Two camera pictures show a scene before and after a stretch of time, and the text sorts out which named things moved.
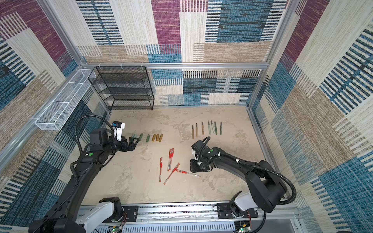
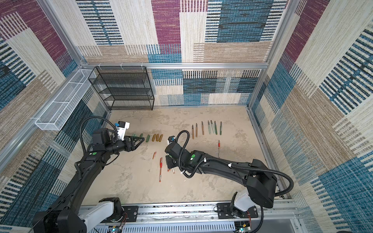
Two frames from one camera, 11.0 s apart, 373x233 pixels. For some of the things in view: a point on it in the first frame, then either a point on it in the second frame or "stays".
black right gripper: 194,169 → 170,164
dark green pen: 215,127 stays
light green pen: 209,127 stays
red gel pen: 161,166 stays
